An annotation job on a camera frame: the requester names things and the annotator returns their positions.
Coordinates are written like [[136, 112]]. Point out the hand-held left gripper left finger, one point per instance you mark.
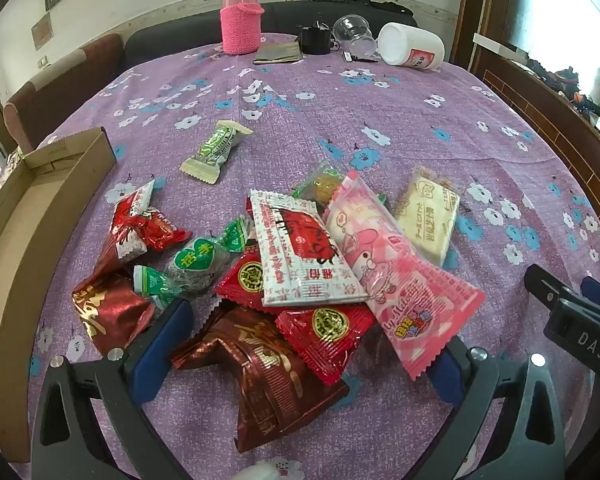
[[162, 345]]

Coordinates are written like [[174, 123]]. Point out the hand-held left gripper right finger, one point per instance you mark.
[[447, 375]]

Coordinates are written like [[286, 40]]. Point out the dark red foil snack packet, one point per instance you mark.
[[265, 380], [110, 310]]

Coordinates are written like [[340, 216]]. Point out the red packet yellow emblem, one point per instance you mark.
[[325, 332], [242, 277]]

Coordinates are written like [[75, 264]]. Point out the pink cartoon snack packet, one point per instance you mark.
[[395, 280]]

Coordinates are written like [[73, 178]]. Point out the cream biscuit packet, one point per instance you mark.
[[430, 215]]

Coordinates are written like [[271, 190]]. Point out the white red printed snack packet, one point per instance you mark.
[[295, 255]]

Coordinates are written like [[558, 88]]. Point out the cardboard box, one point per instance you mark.
[[10, 260]]

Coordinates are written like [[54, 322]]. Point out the green heart wrapped candy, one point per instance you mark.
[[195, 262]]

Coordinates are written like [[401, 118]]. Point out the red wrapped candy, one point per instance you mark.
[[160, 230]]

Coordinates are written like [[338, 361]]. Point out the red white small snack packet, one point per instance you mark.
[[127, 230]]

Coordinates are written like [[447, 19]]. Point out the white fluffy clothing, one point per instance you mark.
[[262, 472]]

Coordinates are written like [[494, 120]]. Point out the wooden cabinet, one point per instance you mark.
[[530, 105]]

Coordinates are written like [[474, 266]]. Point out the green white snack packet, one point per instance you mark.
[[217, 150]]

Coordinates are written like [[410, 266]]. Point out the green yellow snack packet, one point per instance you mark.
[[320, 182]]

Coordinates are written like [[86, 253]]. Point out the patterned cloth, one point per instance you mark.
[[12, 160]]

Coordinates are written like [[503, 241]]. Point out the white flat box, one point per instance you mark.
[[500, 46]]

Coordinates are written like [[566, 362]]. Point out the brown armchair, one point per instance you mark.
[[55, 95]]

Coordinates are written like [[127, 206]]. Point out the purple floral tablecloth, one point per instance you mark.
[[330, 110]]

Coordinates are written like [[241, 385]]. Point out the white plastic jar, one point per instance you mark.
[[410, 42]]

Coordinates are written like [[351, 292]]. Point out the black sofa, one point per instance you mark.
[[180, 35]]

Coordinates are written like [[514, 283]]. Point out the olive notebook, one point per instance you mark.
[[277, 53]]

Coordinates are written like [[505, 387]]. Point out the clear plastic cup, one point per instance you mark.
[[352, 30]]

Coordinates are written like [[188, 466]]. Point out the dark clothes on sofa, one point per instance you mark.
[[380, 5]]

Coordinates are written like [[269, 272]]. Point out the pink sleeved bottle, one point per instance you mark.
[[240, 25]]

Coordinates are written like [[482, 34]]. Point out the small black pouch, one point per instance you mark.
[[315, 40]]

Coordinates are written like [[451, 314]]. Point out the wall switch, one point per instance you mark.
[[42, 61]]

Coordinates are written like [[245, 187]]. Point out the brown wall plaque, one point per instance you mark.
[[42, 32]]

